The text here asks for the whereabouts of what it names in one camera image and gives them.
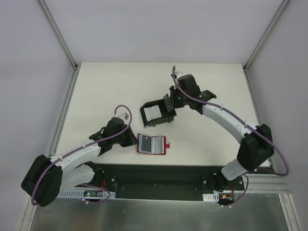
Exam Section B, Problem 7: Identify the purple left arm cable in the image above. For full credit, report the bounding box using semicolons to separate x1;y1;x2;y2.
31;105;133;206

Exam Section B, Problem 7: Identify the left aluminium frame post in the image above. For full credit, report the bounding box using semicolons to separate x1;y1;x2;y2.
37;0;81;70

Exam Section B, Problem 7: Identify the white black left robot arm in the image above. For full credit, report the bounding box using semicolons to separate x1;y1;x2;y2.
21;116;138;207

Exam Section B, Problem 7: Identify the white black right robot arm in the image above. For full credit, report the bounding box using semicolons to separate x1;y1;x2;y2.
170;74;274;190

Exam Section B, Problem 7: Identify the aluminium frame post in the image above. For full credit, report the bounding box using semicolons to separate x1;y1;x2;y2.
37;0;81;70
242;0;292;73

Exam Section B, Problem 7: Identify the left white cable duct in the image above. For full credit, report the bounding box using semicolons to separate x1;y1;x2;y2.
57;189;116;199

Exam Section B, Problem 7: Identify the aluminium front rail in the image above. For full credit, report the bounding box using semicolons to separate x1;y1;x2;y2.
247;174;291;194

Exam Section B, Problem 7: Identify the right white cable duct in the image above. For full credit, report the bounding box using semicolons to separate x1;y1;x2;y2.
202;193;219;202

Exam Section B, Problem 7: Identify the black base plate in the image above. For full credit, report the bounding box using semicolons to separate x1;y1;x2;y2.
74;163;244;200

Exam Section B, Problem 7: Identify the red leather card holder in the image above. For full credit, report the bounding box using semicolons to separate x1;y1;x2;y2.
137;133;170;155

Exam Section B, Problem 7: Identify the white cable duct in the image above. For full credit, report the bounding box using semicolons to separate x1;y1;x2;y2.
202;193;219;202
57;189;116;199

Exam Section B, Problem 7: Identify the black card box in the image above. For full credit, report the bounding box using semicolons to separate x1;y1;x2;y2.
140;99;177;127

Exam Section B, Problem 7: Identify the right aluminium frame post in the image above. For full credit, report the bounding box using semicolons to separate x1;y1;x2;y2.
242;0;292;73

